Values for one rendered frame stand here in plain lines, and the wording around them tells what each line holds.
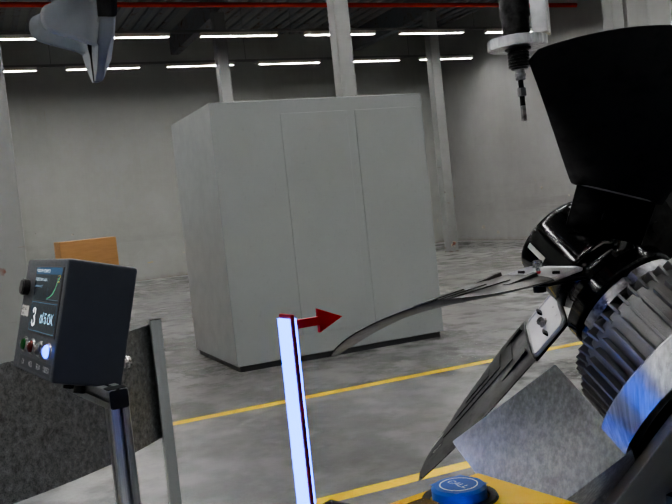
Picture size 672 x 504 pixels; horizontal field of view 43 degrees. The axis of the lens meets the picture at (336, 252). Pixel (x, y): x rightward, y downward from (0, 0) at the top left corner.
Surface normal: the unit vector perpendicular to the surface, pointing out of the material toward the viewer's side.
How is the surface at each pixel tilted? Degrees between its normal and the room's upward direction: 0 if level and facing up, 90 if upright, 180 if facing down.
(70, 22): 93
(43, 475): 90
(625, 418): 96
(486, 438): 55
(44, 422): 90
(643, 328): 66
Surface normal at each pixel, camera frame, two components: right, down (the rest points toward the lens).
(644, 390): -0.76, -0.05
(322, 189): 0.40, 0.00
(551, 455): -0.36, -0.50
